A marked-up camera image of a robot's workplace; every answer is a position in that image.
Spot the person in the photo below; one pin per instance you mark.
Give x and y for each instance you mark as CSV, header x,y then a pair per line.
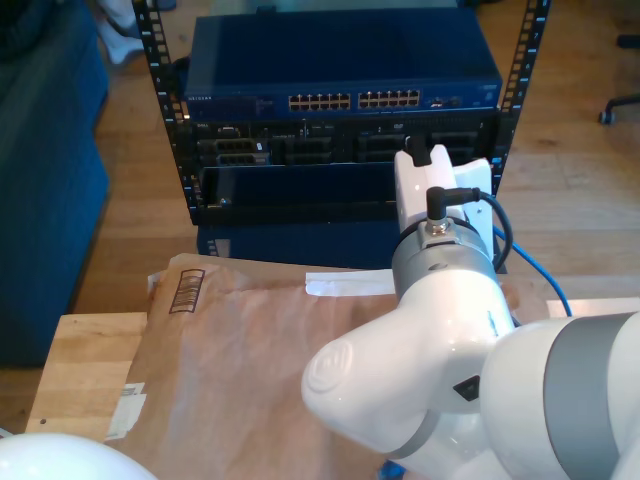
x,y
120,35

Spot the black rack frame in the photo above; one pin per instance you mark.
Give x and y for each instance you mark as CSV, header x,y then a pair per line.
x,y
176,145

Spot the black office chair base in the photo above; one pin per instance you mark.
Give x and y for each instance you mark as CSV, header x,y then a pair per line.
x,y
607,116

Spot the blue sofa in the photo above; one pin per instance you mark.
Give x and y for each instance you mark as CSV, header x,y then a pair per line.
x,y
45,200

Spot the brown paper mailer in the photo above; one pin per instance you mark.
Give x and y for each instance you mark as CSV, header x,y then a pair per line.
x,y
225,390

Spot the blue network switch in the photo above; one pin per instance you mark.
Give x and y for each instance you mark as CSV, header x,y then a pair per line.
x,y
340,55

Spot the black rack server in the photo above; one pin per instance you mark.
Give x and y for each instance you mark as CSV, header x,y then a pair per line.
x,y
310,145

